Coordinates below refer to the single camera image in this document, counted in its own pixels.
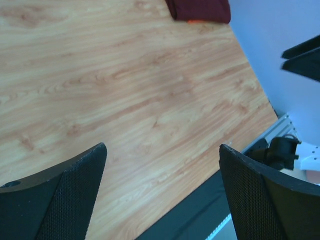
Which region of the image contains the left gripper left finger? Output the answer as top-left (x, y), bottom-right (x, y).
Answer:
top-left (0, 143), bottom-right (107, 240)

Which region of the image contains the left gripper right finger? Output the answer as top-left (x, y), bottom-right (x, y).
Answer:
top-left (219, 144), bottom-right (320, 240)

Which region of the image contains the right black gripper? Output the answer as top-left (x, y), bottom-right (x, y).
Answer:
top-left (281, 35), bottom-right (320, 82)

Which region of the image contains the maroon t shirt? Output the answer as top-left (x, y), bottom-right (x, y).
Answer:
top-left (165, 0), bottom-right (231, 24)

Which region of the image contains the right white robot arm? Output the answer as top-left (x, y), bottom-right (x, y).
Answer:
top-left (245, 35), bottom-right (320, 172)

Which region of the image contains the black base mat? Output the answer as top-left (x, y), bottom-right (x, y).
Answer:
top-left (137, 172), bottom-right (237, 240)

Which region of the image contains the grey slotted cable duct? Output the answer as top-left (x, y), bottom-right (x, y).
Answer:
top-left (205, 213), bottom-right (232, 240)

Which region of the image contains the aluminium rail frame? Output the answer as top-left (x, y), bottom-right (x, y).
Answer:
top-left (241, 113), bottom-right (299, 154)

